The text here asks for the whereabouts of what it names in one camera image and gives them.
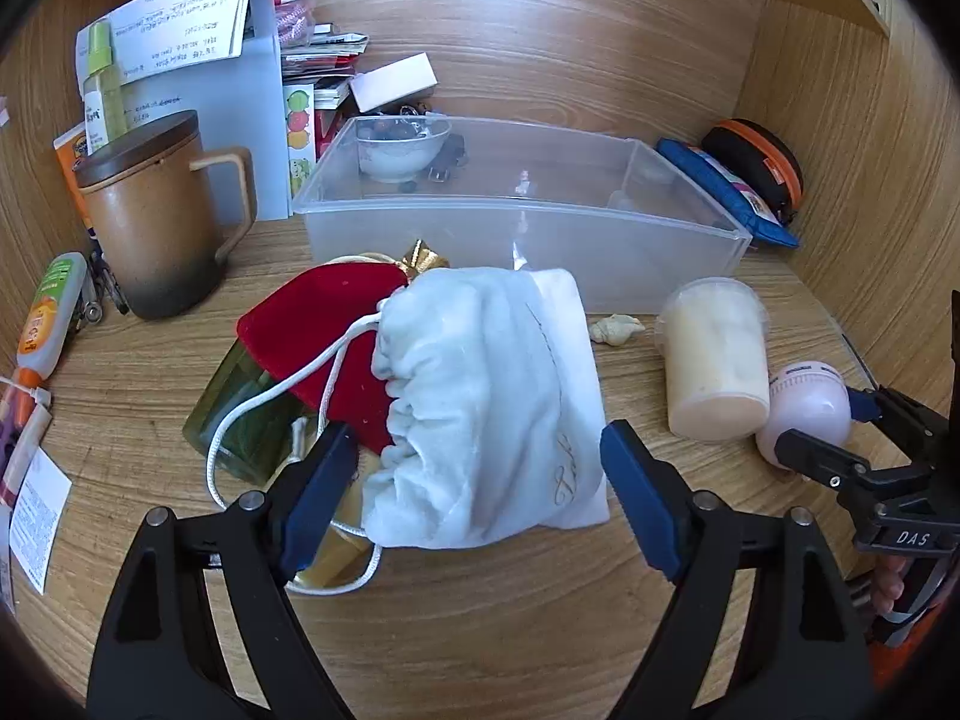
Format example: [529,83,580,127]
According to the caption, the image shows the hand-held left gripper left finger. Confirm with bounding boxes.
[86,424,361,720]

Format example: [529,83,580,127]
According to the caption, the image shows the person's right hand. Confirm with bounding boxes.
[872,557,910,616]

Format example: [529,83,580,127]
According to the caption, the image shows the red velvet pouch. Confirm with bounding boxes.
[236,262,410,458]

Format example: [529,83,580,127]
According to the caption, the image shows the green spray bottle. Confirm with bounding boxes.
[81,21,125,155]

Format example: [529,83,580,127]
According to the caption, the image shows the white label card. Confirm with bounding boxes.
[7,446,74,593]

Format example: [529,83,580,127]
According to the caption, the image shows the metal clips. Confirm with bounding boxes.
[86,249,130,325]

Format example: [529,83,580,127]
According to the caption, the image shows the fruit sticker sheet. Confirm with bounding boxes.
[285,82,320,200]

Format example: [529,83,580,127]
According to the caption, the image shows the white cardboard box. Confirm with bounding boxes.
[350,52,437,113]

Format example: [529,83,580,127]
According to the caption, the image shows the pink round device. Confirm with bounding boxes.
[756,361,856,470]

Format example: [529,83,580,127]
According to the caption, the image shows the pink coil cord bag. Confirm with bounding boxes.
[271,0,316,52]

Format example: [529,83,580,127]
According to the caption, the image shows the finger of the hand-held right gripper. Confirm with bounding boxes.
[772,427,925,497]
[849,385,950,464]

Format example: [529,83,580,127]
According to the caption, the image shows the red booklet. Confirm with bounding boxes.
[313,109,346,162]

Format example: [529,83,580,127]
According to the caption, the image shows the black and orange round case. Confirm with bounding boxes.
[701,118,805,226]

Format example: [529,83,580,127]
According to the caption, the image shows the small seashell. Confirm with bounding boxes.
[587,313,646,347]

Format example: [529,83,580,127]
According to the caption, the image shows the clear plastic storage box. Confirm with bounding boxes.
[291,116,753,314]

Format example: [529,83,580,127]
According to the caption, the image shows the brown ceramic mug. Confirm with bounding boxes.
[75,127,258,320]

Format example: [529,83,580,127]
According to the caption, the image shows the blue pencil case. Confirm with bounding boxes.
[656,136,800,248]

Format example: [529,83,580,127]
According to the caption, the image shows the dark brown mug lid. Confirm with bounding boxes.
[73,110,202,188]

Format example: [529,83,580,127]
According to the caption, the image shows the green and orange tube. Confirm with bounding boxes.
[16,251,87,383]

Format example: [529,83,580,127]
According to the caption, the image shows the white velvet drawstring pouch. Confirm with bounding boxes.
[206,266,610,601]

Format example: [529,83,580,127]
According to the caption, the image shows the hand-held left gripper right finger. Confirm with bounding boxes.
[600,420,875,720]

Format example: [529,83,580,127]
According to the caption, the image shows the printed paper sheets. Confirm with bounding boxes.
[97,0,260,83]

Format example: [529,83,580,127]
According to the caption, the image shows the stack of booklets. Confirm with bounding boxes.
[281,22,370,110]

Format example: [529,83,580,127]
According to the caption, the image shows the black buckle strap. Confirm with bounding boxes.
[427,133,470,185]

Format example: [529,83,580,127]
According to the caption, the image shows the white ceramic bowl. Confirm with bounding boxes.
[355,116,452,185]

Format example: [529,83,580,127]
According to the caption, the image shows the green glass bottle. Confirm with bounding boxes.
[182,341,323,487]

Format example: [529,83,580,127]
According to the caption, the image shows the white file holder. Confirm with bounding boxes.
[75,0,293,222]

